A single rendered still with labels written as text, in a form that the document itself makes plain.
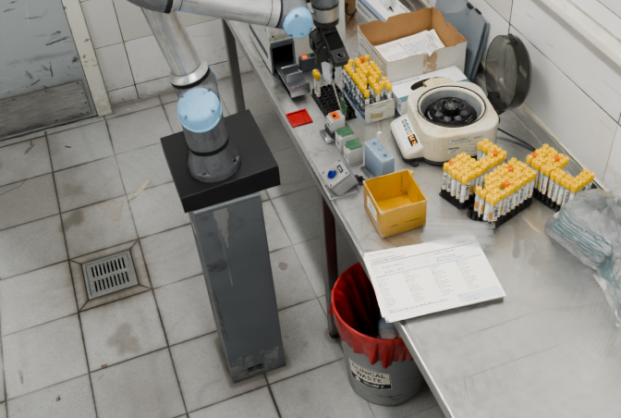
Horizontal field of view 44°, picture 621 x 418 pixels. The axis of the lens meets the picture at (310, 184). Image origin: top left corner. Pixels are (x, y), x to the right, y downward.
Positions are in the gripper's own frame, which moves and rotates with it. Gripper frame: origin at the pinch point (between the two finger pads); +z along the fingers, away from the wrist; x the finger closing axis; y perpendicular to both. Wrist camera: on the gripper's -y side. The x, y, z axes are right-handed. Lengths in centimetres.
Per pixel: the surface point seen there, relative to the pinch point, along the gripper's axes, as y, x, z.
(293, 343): -6, 24, 108
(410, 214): -45.4, -2.2, 14.2
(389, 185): -32.7, -2.3, 14.7
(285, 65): 37.3, 2.2, 16.5
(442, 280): -65, -1, 19
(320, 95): 17.8, -2.5, 17.9
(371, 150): -21.1, -2.2, 10.9
